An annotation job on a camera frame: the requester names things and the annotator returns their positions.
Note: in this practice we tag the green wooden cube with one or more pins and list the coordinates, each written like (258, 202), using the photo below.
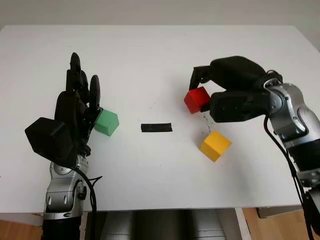
(107, 122)

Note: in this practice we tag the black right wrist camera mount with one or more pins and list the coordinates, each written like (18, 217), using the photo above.
(237, 107)

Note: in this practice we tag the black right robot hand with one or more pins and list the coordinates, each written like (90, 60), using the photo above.
(237, 73)

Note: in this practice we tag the red wooden cube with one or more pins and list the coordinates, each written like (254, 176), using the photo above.
(197, 98)

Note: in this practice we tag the brown cardboard box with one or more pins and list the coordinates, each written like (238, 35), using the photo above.
(277, 212)

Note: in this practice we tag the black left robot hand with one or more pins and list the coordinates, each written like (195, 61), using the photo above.
(72, 107)

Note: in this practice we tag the black tape strip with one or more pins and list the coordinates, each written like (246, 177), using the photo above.
(156, 127)

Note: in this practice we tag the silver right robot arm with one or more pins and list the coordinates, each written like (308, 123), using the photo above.
(292, 112)

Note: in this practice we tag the grey robot torso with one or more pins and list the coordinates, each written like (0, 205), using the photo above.
(160, 225)

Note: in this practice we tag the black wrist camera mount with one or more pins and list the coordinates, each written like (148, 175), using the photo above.
(50, 140)
(237, 107)

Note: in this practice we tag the white table leg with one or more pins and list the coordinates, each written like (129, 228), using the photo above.
(242, 225)

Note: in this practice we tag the yellow wooden cube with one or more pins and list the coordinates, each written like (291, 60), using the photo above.
(215, 146)

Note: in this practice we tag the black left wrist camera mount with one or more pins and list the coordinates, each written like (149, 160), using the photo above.
(50, 140)

